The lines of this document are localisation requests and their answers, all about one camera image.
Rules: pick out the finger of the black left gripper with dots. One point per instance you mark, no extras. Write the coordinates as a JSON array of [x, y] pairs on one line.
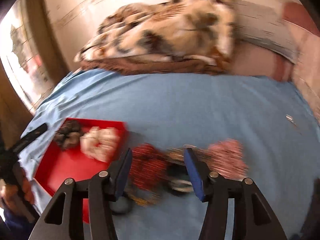
[[28, 139]]

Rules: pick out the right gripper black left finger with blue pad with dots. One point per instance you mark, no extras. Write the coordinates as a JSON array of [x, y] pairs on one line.
[[62, 218]]

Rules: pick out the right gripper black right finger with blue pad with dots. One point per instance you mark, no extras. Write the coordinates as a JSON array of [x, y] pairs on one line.
[[253, 216]]

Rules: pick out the dark red gold scrunchie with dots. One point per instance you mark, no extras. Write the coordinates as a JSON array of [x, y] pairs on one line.
[[148, 168]]

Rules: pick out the red white plaid scrunchie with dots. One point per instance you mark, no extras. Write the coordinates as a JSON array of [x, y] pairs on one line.
[[226, 158]]

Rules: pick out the person's left hand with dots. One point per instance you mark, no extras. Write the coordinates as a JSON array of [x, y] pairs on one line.
[[9, 191]]

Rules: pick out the grey blue round object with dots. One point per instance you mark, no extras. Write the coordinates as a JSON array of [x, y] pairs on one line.
[[122, 206]]

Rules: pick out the dark grey scrunchie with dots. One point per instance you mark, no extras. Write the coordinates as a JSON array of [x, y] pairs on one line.
[[68, 135]]

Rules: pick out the cream white scrunchie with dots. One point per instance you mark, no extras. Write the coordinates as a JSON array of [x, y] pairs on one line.
[[100, 144]]

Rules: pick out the black white scrunchie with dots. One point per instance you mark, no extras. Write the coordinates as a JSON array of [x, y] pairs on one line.
[[178, 181]]

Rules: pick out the stained glass window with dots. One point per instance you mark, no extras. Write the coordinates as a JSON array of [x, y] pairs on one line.
[[21, 59]]

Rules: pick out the light blue bed sheet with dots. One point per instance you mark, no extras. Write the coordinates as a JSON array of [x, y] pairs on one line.
[[275, 125]]

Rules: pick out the pink mattress cover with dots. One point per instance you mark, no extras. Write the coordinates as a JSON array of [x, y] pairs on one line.
[[251, 60]]

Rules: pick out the floral leaf-print quilt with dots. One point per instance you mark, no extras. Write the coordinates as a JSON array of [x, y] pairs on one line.
[[178, 36]]

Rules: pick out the striped floral pillow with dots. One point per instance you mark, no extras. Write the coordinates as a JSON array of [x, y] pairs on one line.
[[305, 73]]

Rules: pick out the grey green pillow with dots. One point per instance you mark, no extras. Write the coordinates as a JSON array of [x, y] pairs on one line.
[[260, 25]]

